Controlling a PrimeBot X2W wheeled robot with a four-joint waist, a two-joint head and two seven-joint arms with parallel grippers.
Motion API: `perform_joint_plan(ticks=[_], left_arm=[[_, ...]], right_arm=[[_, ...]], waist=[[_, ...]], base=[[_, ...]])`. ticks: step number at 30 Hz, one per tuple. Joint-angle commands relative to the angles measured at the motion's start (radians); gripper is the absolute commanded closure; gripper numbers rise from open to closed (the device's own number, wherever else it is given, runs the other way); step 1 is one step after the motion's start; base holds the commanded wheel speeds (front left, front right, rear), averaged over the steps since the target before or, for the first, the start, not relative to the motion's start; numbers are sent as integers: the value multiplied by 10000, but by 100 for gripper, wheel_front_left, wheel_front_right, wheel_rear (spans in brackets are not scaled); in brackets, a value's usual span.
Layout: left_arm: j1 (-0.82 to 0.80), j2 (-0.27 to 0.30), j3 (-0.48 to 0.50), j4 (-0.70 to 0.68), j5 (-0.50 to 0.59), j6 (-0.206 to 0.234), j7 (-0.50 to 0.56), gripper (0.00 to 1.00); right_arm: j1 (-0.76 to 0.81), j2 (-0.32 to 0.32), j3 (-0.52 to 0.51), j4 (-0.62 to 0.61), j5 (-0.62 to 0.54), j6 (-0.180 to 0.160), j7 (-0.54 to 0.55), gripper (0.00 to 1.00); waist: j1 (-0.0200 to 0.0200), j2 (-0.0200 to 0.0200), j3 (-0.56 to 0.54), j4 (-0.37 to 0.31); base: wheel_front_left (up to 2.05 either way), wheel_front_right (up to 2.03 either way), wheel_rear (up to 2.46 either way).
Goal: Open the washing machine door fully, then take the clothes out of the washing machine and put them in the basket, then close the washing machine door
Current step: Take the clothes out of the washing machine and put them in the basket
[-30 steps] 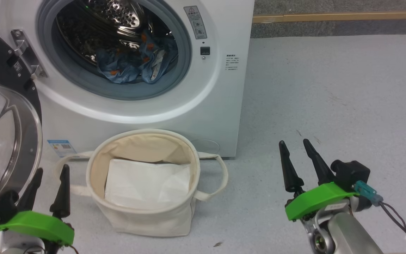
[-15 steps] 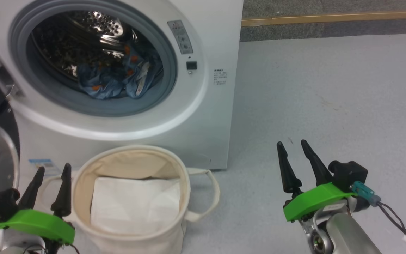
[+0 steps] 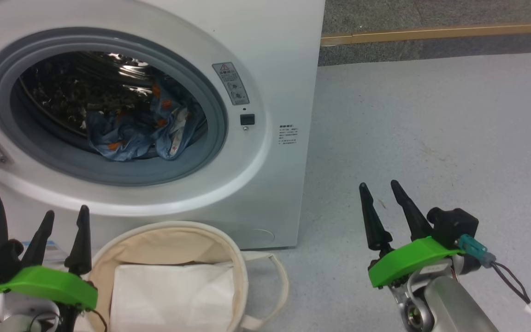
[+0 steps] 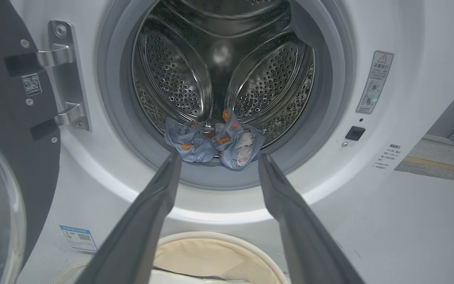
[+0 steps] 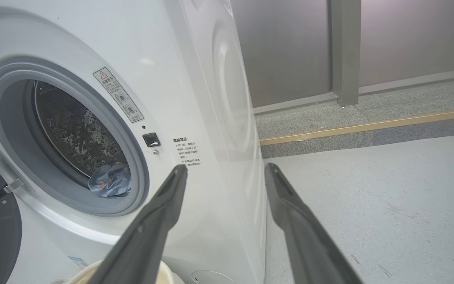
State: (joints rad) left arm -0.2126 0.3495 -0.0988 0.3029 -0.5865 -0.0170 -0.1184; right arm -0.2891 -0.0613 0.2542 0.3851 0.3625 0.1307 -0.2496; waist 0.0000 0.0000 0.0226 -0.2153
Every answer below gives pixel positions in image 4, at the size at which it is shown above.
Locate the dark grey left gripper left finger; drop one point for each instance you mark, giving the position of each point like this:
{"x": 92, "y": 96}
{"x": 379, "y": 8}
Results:
{"x": 132, "y": 236}

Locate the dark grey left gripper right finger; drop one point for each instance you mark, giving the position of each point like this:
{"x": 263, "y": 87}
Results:
{"x": 306, "y": 244}

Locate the blue patterned garment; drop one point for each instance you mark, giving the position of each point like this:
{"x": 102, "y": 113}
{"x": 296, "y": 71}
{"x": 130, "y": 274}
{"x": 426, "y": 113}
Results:
{"x": 195, "y": 146}

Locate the cream canvas laundry basket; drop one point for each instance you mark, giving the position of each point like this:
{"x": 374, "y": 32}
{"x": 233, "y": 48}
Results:
{"x": 211, "y": 256}

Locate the perforated steel washer drum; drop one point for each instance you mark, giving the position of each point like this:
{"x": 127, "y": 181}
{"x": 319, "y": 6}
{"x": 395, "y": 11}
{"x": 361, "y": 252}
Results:
{"x": 172, "y": 71}

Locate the silver metal door hinge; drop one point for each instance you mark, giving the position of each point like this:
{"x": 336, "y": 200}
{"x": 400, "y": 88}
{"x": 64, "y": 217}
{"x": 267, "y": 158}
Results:
{"x": 67, "y": 79}

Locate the white front-load washing machine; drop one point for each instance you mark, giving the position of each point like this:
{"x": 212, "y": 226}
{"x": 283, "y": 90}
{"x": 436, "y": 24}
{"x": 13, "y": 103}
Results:
{"x": 408, "y": 31}

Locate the blue energy label sticker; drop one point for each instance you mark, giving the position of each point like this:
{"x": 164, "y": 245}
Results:
{"x": 78, "y": 238}

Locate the grey warning sticker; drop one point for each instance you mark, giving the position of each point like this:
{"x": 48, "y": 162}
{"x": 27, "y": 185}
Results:
{"x": 374, "y": 83}

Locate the small QR code sticker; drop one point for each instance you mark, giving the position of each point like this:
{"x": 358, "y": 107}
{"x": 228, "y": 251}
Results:
{"x": 31, "y": 85}

